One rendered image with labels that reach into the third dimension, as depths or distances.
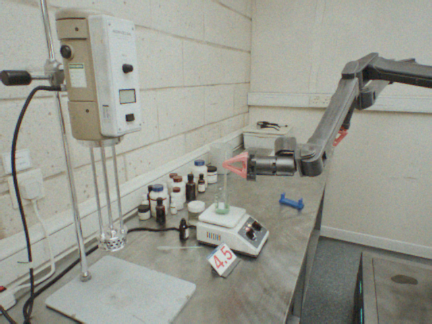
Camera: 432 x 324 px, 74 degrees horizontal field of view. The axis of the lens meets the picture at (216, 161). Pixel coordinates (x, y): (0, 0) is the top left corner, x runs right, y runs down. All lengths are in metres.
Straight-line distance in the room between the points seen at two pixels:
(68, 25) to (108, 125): 0.17
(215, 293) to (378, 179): 1.81
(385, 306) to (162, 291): 0.97
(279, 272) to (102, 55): 0.66
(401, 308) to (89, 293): 1.17
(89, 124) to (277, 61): 1.89
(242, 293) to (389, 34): 1.89
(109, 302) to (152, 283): 0.11
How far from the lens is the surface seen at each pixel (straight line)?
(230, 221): 0.88
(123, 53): 0.56
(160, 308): 0.73
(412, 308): 1.51
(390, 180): 2.38
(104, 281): 0.83
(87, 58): 0.57
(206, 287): 0.78
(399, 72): 1.07
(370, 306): 1.44
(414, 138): 2.32
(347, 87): 1.02
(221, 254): 0.84
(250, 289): 0.78
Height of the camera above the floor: 1.26
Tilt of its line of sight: 17 degrees down
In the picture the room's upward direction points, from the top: straight up
